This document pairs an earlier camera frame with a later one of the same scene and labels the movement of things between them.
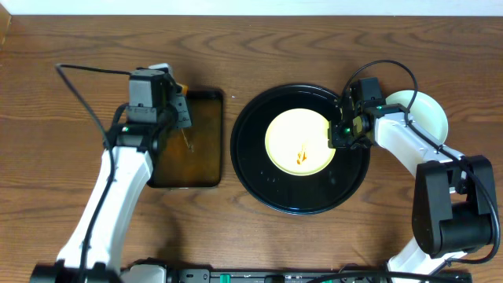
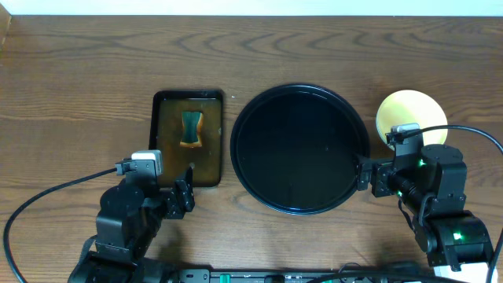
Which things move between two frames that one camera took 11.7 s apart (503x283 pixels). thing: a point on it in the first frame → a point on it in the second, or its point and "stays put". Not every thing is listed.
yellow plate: (296, 142) → (413, 106)
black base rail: (144, 271) stays put
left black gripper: (181, 112) → (175, 201)
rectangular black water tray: (191, 156) stays put
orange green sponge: (185, 88) → (192, 129)
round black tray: (300, 195) stays put
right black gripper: (335, 141) → (383, 169)
